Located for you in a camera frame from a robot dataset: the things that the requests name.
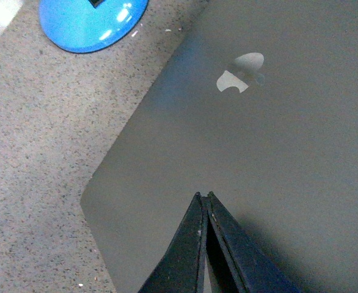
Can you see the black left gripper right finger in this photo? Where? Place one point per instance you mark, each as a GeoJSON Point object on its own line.
{"type": "Point", "coordinates": [250, 269]}

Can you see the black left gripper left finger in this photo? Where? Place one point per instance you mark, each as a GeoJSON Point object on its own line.
{"type": "Point", "coordinates": [182, 268]}

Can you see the grey laptop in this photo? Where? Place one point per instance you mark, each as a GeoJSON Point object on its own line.
{"type": "Point", "coordinates": [258, 105]}

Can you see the blue desk lamp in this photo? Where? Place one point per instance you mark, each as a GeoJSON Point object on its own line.
{"type": "Point", "coordinates": [82, 26]}

